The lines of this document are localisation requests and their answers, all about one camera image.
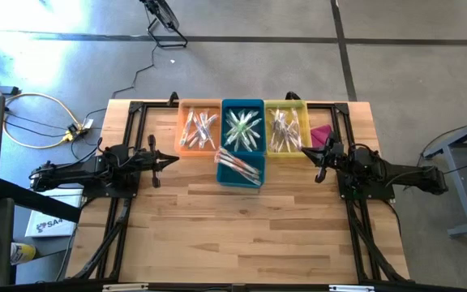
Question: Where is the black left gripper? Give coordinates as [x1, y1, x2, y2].
[138, 135, 181, 172]

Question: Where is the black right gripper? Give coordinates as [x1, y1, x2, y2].
[300, 135, 346, 172]

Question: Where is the small teal plastic bin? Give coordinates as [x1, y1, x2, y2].
[215, 148, 267, 189]

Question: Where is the red toothbrush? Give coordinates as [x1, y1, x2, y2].
[216, 153, 261, 182]
[219, 158, 263, 187]

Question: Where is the orange toothbrush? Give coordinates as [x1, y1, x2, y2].
[216, 148, 261, 174]

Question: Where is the orange plastic bin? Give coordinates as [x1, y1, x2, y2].
[175, 99, 223, 158]

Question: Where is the magenta cloth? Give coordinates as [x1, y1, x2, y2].
[309, 123, 334, 149]

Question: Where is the yellow plastic bin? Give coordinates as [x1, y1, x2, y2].
[263, 99, 314, 159]

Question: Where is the large teal plastic bin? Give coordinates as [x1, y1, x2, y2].
[220, 98, 268, 157]

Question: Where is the white printed box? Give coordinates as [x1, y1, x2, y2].
[24, 188, 84, 238]

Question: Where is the black floor fan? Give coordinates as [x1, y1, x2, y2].
[139, 0, 189, 49]

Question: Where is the yellow white can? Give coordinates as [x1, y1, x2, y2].
[10, 242, 37, 266]

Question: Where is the yellow cable plug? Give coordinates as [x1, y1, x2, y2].
[62, 117, 96, 144]

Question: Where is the black fan cable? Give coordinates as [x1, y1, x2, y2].
[85, 44, 157, 118]

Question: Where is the silver table bracket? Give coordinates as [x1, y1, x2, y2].
[328, 284, 375, 292]
[102, 283, 149, 292]

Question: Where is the yellow floor cable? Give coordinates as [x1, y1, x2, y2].
[2, 92, 84, 150]

